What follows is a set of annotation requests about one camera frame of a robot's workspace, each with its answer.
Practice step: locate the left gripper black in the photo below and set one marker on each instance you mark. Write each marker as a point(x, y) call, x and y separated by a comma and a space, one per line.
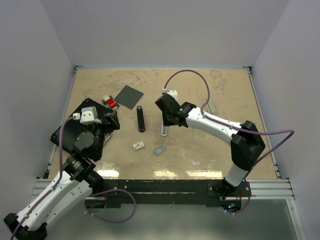
point(114, 123)

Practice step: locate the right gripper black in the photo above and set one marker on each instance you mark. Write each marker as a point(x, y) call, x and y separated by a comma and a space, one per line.
point(166, 122)

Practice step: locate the light blue stapler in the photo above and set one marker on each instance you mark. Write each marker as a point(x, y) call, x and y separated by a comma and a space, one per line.
point(164, 130)

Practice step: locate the black stapler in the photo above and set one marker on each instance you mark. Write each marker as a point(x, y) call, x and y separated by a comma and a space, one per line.
point(140, 119)

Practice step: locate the white staple box sleeve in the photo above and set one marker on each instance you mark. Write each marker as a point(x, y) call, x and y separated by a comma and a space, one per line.
point(138, 145)

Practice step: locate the staple box tray with staples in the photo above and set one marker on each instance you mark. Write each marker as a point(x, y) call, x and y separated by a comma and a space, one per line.
point(159, 150)

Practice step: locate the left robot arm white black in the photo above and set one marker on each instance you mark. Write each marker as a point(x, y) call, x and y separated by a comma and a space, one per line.
point(75, 179)

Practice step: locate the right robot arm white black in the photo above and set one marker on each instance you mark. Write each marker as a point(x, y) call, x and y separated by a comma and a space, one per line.
point(246, 145)

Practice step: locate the light green stapler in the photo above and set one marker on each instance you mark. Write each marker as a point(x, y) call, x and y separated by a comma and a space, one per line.
point(211, 108)

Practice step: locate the red blue lego car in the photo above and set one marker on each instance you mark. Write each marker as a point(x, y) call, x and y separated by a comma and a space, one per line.
point(109, 100)

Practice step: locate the grey lego baseplate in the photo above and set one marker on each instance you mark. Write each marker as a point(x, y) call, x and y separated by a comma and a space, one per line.
point(129, 97)

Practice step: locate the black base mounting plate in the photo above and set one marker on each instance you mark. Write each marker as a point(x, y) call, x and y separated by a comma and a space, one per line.
point(211, 193)

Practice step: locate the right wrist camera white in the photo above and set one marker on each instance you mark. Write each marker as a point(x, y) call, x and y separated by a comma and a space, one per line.
point(171, 92)

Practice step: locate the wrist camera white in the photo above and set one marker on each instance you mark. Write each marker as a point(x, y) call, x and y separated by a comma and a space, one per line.
point(171, 92)
point(88, 116)

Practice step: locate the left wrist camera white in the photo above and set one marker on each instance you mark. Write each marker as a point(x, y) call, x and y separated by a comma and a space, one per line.
point(88, 116)

